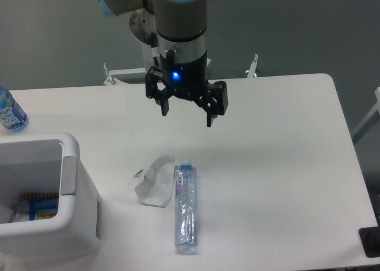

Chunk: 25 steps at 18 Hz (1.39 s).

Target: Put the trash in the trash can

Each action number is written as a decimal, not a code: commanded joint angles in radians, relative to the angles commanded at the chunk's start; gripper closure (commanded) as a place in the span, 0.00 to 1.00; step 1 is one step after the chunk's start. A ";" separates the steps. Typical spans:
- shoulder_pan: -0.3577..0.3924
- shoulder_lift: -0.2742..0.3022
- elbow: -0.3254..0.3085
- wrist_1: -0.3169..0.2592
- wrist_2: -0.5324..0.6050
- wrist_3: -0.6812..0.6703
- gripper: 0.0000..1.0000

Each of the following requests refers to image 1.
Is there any white plastic wrapper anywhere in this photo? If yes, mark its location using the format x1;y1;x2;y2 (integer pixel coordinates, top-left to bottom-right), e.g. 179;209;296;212
133;155;175;208

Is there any white plastic trash can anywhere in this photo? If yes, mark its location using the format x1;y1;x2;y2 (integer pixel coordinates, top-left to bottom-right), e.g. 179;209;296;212
1;133;102;260

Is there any blue labelled drink bottle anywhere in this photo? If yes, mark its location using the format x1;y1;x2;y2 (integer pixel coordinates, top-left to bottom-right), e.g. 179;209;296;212
1;86;29;132

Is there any white metal frame at right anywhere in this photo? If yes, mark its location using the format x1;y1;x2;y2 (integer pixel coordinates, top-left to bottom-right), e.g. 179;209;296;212
351;87;379;144

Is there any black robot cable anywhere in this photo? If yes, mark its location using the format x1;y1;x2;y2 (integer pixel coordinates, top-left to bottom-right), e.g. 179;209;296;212
150;33;161;67

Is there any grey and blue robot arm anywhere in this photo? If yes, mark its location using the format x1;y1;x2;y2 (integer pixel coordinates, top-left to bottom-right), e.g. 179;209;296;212
97;0;228;127

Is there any clear plastic bottle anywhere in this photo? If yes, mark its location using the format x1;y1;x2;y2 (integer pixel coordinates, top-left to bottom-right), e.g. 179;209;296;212
174;160;199;251

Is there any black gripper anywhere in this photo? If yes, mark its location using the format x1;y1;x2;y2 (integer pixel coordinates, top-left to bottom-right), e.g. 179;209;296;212
145;50;228;127

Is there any black clamp at table edge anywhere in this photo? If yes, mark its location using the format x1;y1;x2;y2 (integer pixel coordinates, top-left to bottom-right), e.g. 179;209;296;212
359;226;379;258

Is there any white metal base frame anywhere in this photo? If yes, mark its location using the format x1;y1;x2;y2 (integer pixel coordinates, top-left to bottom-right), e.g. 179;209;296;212
103;53;259;86

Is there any blue yellow snack packet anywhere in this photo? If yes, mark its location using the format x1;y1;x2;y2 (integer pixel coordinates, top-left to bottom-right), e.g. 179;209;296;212
17;193;59;221

